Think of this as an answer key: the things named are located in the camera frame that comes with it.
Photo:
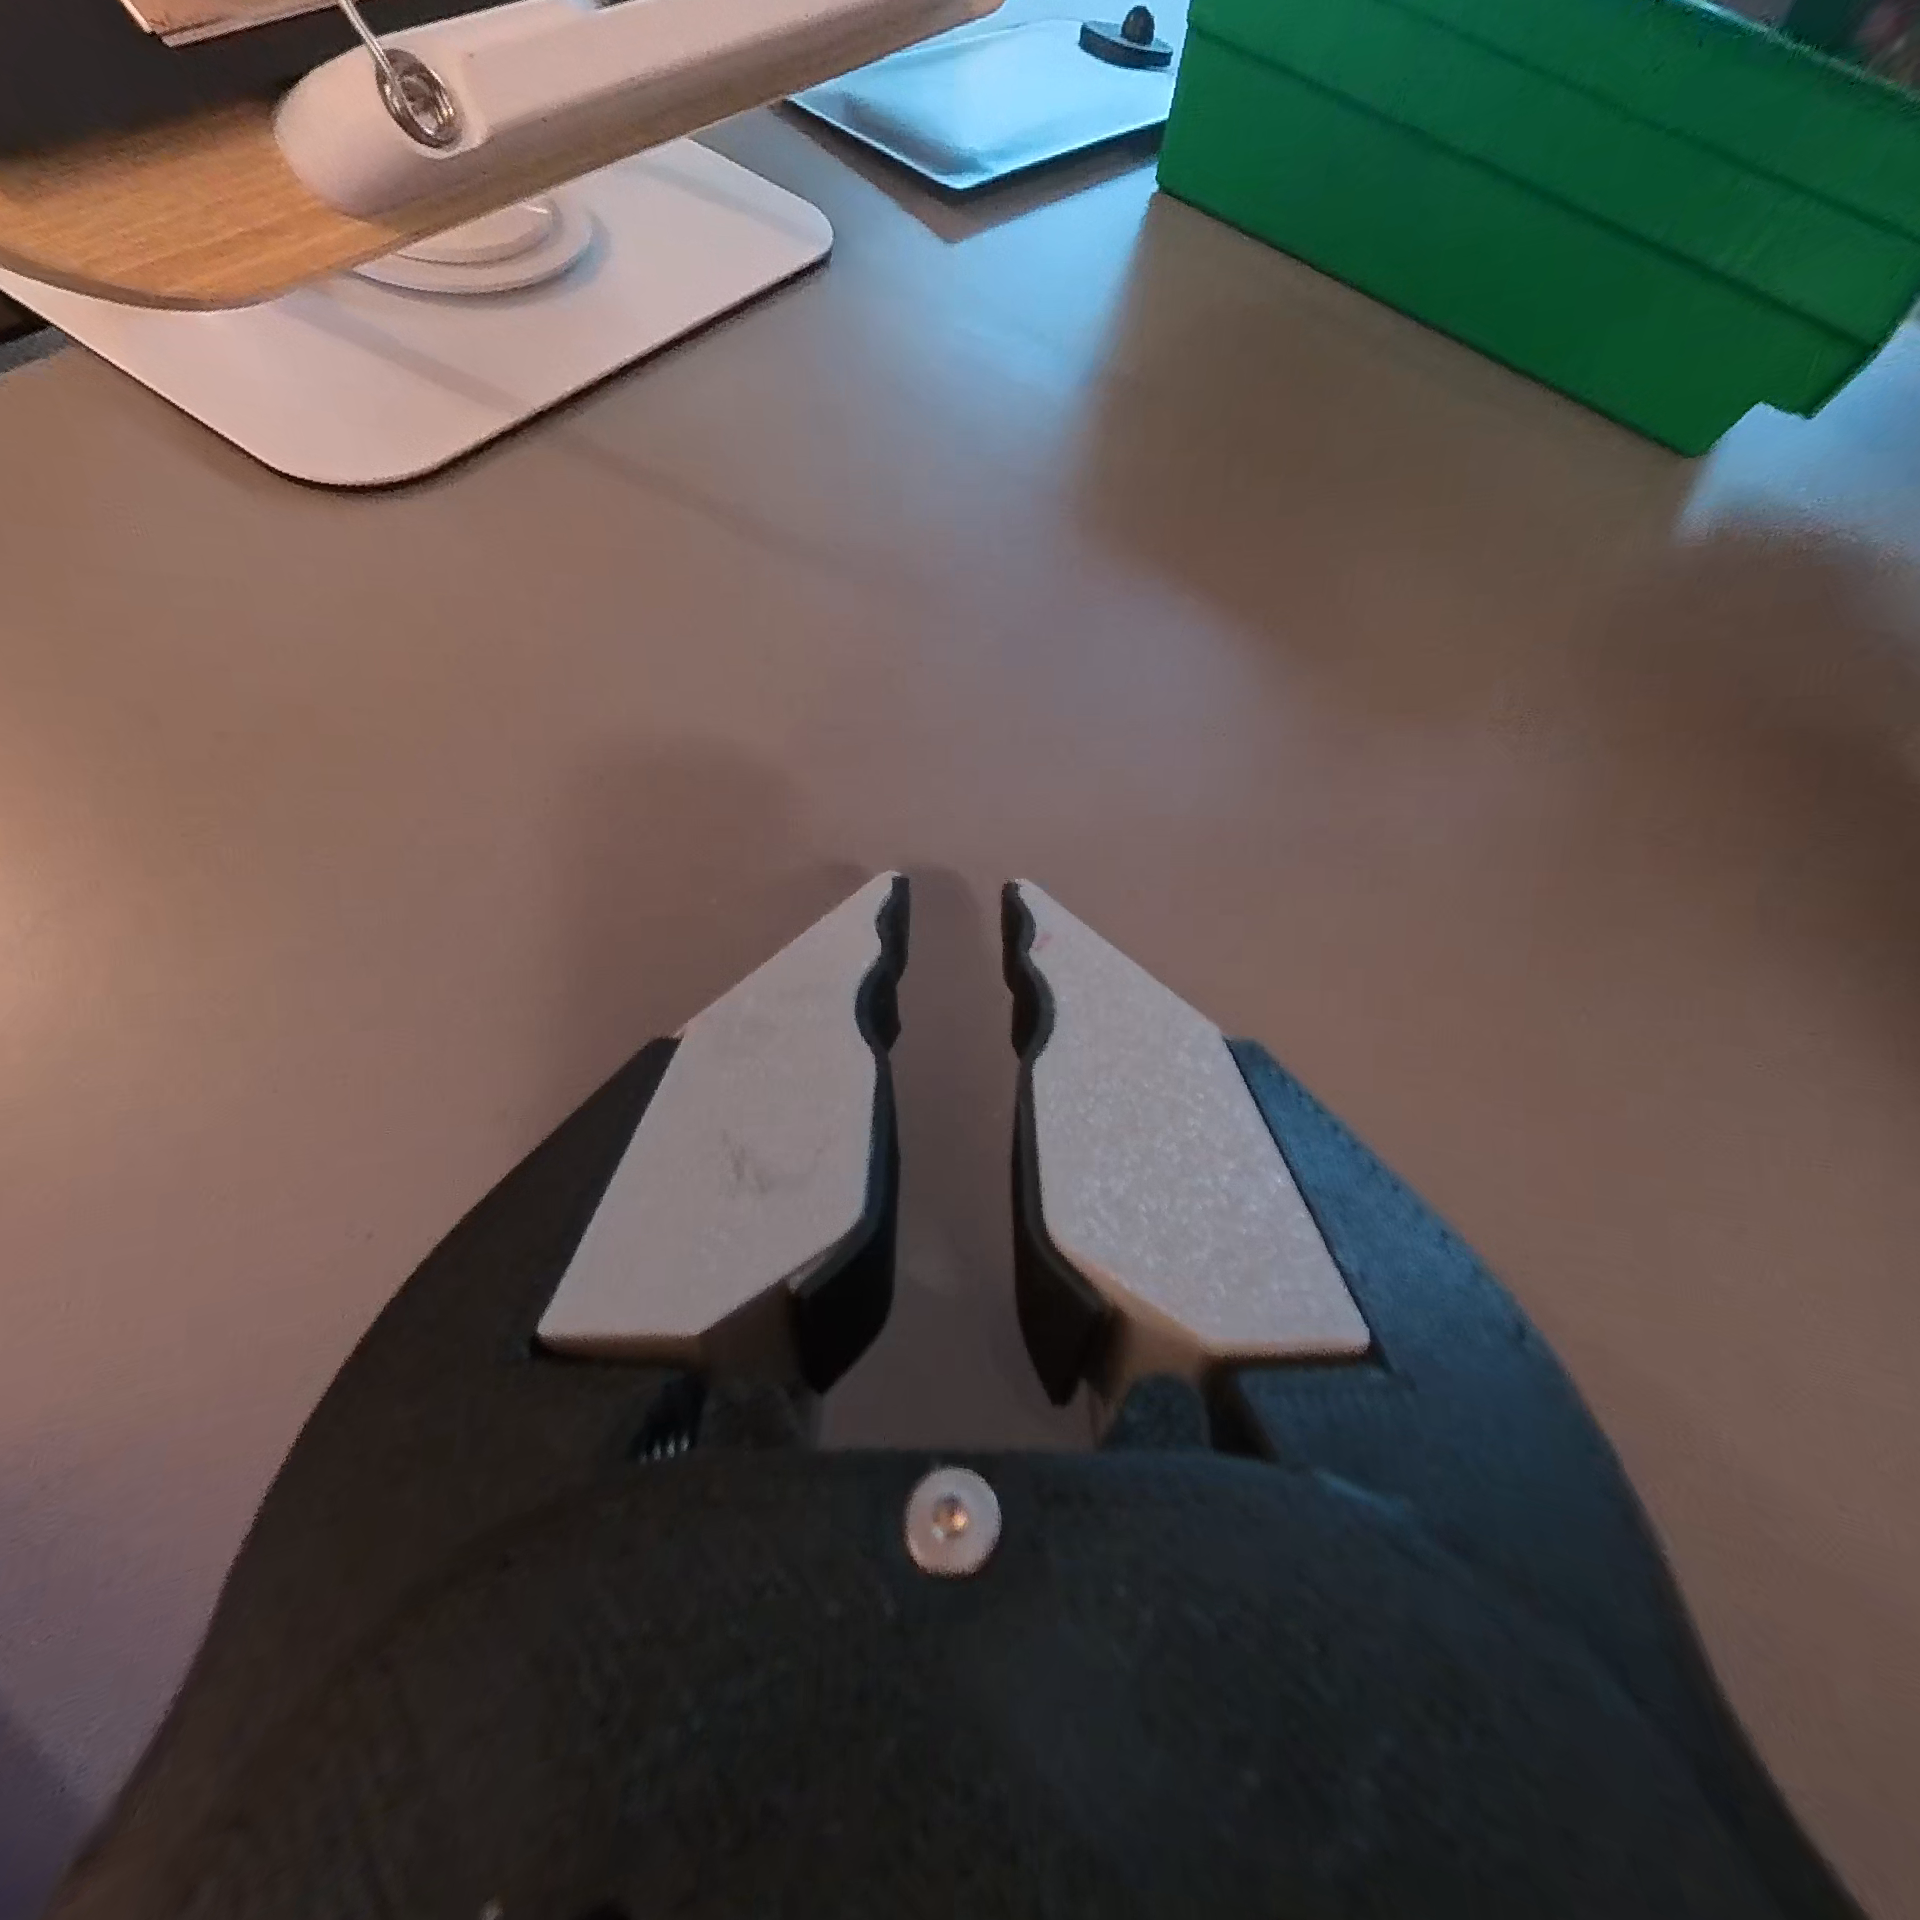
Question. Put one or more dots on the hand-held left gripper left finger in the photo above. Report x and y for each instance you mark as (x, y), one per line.
(733, 1170)

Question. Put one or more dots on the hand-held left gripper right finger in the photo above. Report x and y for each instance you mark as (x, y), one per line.
(1185, 1184)

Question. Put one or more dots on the green plastic bin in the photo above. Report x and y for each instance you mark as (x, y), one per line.
(1499, 181)

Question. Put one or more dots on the grey flat metal plate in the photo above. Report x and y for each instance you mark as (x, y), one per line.
(975, 106)

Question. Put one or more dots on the black round knob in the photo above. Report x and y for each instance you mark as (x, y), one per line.
(1128, 33)

